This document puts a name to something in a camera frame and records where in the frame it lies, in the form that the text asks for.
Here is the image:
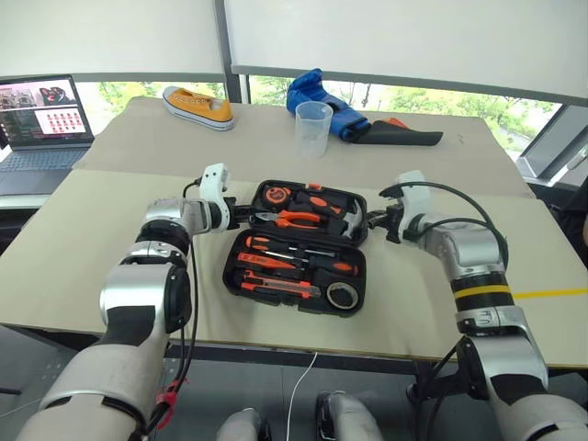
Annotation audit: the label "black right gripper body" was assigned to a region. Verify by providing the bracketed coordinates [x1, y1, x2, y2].
[384, 204, 405, 244]

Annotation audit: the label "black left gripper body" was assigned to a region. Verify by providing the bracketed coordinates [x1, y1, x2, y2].
[223, 196, 241, 232]

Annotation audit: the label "orange black utility knife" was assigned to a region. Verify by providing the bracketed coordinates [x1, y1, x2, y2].
[242, 270, 322, 299]

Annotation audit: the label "black plastic tool case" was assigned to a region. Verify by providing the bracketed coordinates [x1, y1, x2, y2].
[221, 178, 370, 319]

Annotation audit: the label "silver black claw hammer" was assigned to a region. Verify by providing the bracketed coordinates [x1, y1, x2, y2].
[293, 187, 368, 241]

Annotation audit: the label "orange tester screwdriver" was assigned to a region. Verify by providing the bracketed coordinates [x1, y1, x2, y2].
[237, 251, 298, 271]

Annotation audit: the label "black cloth pouch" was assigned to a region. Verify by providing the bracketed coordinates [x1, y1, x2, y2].
[351, 116, 445, 149]

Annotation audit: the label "black electrical tape roll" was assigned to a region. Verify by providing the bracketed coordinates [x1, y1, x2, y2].
[326, 281, 360, 310]

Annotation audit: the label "clear plastic measuring cup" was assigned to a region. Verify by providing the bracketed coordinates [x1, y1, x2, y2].
[294, 101, 334, 160]

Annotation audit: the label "yellow canvas sneaker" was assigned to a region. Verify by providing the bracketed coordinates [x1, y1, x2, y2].
[162, 85, 236, 132]

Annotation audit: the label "blue boxing glove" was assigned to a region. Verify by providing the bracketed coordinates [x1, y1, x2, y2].
[285, 68, 369, 141]

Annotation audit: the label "yellow tape strip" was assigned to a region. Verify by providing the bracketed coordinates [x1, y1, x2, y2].
[511, 287, 588, 301]

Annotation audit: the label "grey open window sash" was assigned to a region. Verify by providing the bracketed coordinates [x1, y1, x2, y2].
[515, 104, 588, 187]

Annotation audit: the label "white roller blind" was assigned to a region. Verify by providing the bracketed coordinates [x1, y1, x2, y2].
[223, 0, 588, 109]
[0, 0, 227, 80]

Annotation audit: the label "grey rounded knee cover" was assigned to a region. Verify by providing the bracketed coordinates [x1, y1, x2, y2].
[215, 406, 273, 441]
[314, 390, 385, 441]

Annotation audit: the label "white side table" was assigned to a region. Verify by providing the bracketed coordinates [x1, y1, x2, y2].
[0, 190, 54, 212]

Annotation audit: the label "open laptop computer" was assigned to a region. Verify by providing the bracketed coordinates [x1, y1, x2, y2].
[0, 74, 96, 198]

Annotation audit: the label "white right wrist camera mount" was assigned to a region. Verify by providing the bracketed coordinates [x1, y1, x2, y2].
[379, 170, 433, 243]

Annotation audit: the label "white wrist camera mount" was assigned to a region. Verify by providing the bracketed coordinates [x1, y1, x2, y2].
[379, 170, 433, 243]
[198, 163, 232, 232]

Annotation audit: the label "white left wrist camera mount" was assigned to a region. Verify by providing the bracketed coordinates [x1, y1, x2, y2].
[198, 163, 232, 232]

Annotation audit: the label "orange handled pliers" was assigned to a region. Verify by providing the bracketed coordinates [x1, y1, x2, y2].
[252, 209, 327, 231]

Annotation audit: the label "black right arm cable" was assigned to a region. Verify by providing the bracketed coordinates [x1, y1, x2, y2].
[379, 181, 511, 441]

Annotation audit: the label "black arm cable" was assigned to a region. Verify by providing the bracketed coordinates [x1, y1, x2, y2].
[146, 179, 206, 441]
[379, 181, 511, 441]

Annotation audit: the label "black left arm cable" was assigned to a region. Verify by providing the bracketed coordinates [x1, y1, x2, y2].
[146, 179, 206, 441]

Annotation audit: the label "grey window frame post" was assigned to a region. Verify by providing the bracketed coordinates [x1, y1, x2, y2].
[213, 0, 252, 106]

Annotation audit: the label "black table frame rail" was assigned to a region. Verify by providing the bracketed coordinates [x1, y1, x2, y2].
[0, 323, 588, 397]

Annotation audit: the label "red cable tie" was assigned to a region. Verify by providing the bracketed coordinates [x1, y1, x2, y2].
[154, 379, 190, 406]

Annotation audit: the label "thin white cable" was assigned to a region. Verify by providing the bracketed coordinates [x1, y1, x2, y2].
[285, 351, 319, 441]

